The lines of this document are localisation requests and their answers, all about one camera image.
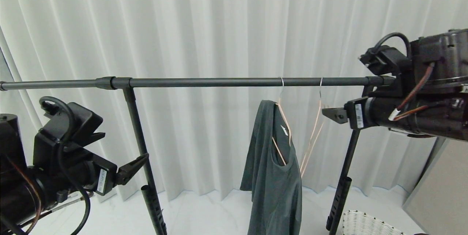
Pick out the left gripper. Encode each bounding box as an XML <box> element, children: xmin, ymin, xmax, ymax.
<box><xmin>29</xmin><ymin>153</ymin><xmax>118</xmax><ymax>211</ymax></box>

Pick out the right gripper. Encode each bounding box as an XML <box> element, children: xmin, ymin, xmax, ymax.
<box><xmin>346</xmin><ymin>96</ymin><xmax>457</xmax><ymax>140</ymax></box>

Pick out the pink clothes hanger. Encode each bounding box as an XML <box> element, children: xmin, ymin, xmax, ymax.
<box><xmin>300</xmin><ymin>78</ymin><xmax>329</xmax><ymax>179</ymax></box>
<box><xmin>271</xmin><ymin>78</ymin><xmax>293</xmax><ymax>167</ymax></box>

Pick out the dark grey long-sleeved shirt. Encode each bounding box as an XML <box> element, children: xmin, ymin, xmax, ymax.
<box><xmin>240</xmin><ymin>100</ymin><xmax>303</xmax><ymax>235</ymax></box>

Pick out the white laundry basket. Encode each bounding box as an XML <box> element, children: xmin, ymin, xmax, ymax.
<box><xmin>342</xmin><ymin>210</ymin><xmax>404</xmax><ymax>235</ymax></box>

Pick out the black clothes rack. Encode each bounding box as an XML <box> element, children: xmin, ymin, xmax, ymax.
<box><xmin>0</xmin><ymin>76</ymin><xmax>395</xmax><ymax>235</ymax></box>

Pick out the white curtain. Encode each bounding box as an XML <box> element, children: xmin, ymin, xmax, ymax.
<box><xmin>0</xmin><ymin>0</ymin><xmax>468</xmax><ymax>202</ymax></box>

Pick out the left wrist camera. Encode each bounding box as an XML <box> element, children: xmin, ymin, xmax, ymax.
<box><xmin>34</xmin><ymin>102</ymin><xmax>106</xmax><ymax>155</ymax></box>

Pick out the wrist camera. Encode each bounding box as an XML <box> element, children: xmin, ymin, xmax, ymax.
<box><xmin>34</xmin><ymin>102</ymin><xmax>106</xmax><ymax>155</ymax></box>
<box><xmin>358</xmin><ymin>45</ymin><xmax>414</xmax><ymax>98</ymax></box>

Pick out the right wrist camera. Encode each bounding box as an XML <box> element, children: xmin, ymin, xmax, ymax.
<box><xmin>358</xmin><ymin>45</ymin><xmax>414</xmax><ymax>98</ymax></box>

